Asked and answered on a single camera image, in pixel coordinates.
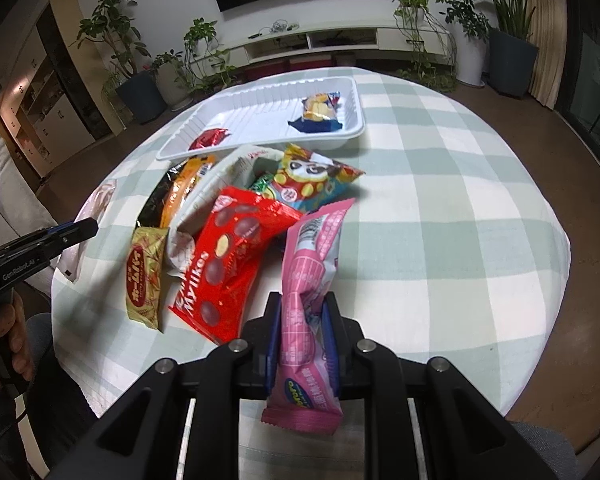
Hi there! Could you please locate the small red candy packet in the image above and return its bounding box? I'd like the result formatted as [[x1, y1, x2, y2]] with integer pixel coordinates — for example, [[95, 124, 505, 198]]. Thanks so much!
[[189, 128, 230, 151]]

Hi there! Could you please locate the white grey snack bag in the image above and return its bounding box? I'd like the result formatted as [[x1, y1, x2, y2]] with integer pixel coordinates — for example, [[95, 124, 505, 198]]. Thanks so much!
[[164, 145, 283, 278]]

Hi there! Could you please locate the pink snack packet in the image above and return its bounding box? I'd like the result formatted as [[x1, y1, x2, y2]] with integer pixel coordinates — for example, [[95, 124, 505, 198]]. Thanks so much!
[[261, 198, 355, 434]]

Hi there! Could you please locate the plant in white pot left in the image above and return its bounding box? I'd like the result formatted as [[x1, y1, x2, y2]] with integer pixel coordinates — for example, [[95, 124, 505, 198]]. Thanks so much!
[[150, 49, 193, 112]]

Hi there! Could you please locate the tall plant dark pot left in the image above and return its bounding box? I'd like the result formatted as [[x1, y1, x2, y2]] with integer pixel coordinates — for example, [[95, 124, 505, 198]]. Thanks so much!
[[76, 0, 166, 125]]

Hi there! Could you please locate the pale pink packet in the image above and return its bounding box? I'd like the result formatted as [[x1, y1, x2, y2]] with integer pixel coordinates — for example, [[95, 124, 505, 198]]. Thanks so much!
[[57, 180, 117, 282]]

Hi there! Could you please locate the orange black snack bag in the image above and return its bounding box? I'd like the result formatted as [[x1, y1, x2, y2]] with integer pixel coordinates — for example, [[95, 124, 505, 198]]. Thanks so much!
[[135, 155, 215, 229]]

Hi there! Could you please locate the plant in white pot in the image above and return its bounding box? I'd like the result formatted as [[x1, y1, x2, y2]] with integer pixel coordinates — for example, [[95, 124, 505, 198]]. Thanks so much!
[[436, 0, 491, 88], [150, 49, 193, 112]]

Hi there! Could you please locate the green white checkered tablecloth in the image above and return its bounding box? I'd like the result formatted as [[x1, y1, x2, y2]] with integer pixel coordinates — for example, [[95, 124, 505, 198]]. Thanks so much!
[[52, 67, 571, 414]]

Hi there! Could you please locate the white tv cabinet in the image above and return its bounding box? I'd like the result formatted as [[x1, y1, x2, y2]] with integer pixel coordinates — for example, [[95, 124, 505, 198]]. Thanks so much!
[[194, 23, 454, 68]]

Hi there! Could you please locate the beige curtain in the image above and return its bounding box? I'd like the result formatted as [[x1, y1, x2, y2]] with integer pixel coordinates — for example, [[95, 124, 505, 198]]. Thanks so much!
[[529, 0, 568, 110]]

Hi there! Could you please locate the green snack packet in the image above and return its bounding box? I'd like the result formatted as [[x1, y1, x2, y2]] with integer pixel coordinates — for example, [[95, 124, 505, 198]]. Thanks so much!
[[249, 172, 279, 200]]

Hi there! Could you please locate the trailing vine plant left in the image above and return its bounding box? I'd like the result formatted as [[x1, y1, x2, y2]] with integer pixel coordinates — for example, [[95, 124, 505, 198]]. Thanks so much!
[[183, 18, 236, 94]]

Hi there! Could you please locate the red storage box left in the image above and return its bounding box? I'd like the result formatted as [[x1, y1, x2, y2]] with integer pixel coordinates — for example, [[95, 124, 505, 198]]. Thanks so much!
[[244, 60, 288, 81]]

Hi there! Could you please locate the gold red snack packet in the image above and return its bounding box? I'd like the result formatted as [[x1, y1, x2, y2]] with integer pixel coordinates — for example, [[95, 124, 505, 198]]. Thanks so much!
[[125, 226, 168, 330]]

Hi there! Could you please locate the wooden shelving cabinet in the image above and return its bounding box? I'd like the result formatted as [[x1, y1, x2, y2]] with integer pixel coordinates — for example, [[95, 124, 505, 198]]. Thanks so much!
[[0, 0, 123, 180]]

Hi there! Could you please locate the left hand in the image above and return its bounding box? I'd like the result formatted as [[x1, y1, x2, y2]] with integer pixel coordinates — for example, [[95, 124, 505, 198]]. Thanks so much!
[[0, 292, 34, 388]]

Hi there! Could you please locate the blue yellow cake packet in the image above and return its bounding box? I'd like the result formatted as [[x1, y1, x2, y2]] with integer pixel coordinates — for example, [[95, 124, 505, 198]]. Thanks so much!
[[288, 92, 342, 133]]

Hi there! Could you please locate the plant in white pot right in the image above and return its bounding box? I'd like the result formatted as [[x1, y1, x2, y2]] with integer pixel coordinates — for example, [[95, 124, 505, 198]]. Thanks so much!
[[436, 0, 491, 88]]

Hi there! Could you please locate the panda blue snack bag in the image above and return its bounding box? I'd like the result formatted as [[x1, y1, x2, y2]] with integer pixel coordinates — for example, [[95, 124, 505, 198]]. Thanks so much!
[[262, 144, 364, 212]]

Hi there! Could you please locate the red Mylikes chocolate bag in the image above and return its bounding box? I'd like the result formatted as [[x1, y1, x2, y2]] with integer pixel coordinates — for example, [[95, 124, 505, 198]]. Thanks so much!
[[171, 186, 302, 344]]

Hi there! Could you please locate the white plastic tray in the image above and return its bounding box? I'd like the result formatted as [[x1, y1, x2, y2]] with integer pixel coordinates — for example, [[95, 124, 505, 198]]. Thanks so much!
[[156, 76, 365, 162]]

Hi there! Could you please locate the red storage box right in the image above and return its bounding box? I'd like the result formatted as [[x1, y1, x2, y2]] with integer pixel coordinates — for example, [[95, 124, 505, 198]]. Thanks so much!
[[288, 55, 332, 70]]

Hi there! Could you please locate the trailing vine plant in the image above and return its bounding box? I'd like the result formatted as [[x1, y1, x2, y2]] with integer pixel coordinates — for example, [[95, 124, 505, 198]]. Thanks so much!
[[183, 18, 236, 94], [393, 0, 457, 93]]

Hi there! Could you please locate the red storage box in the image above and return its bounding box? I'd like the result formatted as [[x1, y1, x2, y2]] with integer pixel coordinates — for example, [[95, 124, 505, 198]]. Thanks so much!
[[288, 55, 332, 70], [244, 60, 288, 81]]

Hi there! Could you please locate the trailing vine plant right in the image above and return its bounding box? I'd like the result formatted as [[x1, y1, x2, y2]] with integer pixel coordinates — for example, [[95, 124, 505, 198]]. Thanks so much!
[[393, 0, 457, 93]]

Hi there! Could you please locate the large leaf plant dark pot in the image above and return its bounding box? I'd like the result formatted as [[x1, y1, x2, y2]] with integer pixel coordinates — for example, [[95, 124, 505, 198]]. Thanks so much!
[[474, 0, 539, 99]]

